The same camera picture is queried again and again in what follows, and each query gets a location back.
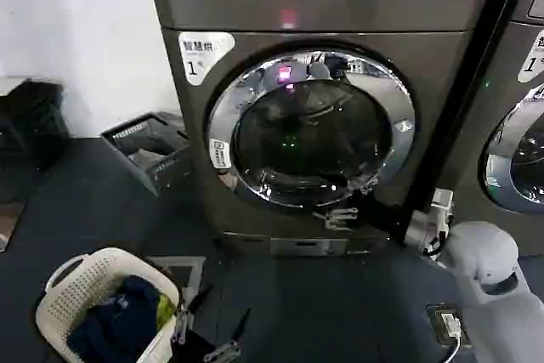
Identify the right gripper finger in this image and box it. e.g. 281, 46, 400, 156
323, 217, 358, 233
312, 205, 360, 222

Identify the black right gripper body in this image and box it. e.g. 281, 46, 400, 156
354, 187, 411, 249

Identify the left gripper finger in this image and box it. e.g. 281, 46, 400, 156
173, 284, 213, 345
202, 307, 252, 363

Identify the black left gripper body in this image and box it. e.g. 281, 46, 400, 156
180, 328, 222, 363

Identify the yellow-green garment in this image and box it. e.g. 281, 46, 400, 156
155, 292, 178, 331

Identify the pale-framed floor plate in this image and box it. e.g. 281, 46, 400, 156
146, 254, 207, 296

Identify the dark blue garment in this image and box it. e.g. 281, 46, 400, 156
66, 275, 175, 360

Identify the round glass dryer door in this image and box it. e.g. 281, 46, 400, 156
207, 42, 417, 216
478, 82, 544, 216

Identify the white plastic laundry basket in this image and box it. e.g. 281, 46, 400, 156
35, 247, 182, 363

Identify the floor socket box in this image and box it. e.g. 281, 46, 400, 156
426, 303, 473, 347

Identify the grey plastic crate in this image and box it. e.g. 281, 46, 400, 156
100, 111, 192, 197

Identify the black plastic crate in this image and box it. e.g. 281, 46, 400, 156
0, 80, 71, 205

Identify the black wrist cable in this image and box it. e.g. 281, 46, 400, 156
422, 229, 450, 262

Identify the white plug with cable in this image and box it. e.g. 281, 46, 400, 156
439, 313, 464, 363

